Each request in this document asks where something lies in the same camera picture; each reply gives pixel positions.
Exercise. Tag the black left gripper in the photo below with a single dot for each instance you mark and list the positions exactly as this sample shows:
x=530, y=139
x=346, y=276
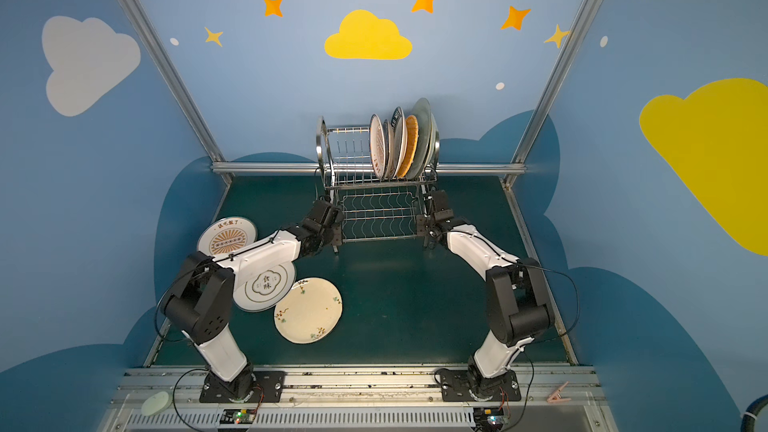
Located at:
x=333, y=223

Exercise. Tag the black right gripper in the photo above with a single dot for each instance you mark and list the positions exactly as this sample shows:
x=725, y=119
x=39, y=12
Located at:
x=431, y=223

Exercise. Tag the steel two-tier dish rack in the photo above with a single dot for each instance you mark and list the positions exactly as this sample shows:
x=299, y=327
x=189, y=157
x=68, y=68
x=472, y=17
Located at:
x=373, y=210

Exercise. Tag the small pale green plate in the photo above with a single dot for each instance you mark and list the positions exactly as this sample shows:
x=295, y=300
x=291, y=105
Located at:
x=433, y=146

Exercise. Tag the white plate with black motif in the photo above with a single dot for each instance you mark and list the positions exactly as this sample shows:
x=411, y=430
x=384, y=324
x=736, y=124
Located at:
x=261, y=285

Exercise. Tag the yellow woven plate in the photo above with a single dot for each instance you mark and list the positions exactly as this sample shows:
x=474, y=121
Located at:
x=410, y=142

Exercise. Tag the dark blue speckled plate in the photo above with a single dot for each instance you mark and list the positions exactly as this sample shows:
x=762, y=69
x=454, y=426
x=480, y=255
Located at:
x=389, y=137

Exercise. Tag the orange sunburst plate front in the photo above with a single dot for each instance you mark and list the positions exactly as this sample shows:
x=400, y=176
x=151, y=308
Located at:
x=377, y=146

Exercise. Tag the orange sunburst plate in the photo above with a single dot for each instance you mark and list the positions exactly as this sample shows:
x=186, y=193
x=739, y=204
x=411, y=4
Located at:
x=377, y=146
x=227, y=235

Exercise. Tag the green rim Hao Wei plate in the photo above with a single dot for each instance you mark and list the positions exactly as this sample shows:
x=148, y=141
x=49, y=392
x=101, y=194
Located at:
x=397, y=122

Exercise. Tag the large pale green plate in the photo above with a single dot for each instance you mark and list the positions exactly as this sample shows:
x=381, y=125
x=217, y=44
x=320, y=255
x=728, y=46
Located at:
x=422, y=112

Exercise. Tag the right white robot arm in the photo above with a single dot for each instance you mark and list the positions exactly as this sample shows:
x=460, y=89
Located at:
x=518, y=304

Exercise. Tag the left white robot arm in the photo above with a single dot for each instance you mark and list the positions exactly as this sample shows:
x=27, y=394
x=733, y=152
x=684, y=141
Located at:
x=200, y=300

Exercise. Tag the orange sunburst plate by rack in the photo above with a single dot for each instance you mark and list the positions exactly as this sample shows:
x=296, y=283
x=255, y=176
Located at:
x=227, y=235

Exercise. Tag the cream floral plate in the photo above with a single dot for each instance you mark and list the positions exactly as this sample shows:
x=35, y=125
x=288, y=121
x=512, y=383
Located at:
x=309, y=311

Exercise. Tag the right green circuit board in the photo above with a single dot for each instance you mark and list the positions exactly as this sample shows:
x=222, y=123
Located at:
x=488, y=419

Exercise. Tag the green circuit board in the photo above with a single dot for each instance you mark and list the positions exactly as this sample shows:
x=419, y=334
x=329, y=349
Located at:
x=238, y=417
x=488, y=419

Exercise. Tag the left green circuit board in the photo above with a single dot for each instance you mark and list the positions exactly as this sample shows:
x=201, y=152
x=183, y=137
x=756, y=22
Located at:
x=238, y=417

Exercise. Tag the pink clothes peg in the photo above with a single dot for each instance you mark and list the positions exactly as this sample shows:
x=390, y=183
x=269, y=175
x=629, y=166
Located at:
x=556, y=397

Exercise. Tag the pale green round disc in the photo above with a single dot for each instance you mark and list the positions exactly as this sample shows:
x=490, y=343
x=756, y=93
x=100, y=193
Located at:
x=155, y=404

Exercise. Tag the aluminium back frame rail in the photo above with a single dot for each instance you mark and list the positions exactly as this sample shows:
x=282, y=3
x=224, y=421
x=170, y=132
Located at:
x=275, y=168

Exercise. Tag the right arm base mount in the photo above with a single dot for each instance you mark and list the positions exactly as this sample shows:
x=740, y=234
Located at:
x=470, y=386

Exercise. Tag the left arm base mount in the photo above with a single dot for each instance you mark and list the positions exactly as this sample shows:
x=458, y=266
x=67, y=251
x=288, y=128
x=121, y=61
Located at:
x=248, y=387

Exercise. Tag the left aluminium upright post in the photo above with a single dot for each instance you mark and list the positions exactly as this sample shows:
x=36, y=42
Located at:
x=151, y=40

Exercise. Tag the aluminium upright post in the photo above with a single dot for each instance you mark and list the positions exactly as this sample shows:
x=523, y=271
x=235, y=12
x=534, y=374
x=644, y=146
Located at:
x=583, y=20
x=151, y=40

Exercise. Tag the right aluminium upright post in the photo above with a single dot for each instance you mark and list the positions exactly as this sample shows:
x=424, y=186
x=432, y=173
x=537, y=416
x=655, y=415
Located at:
x=583, y=20

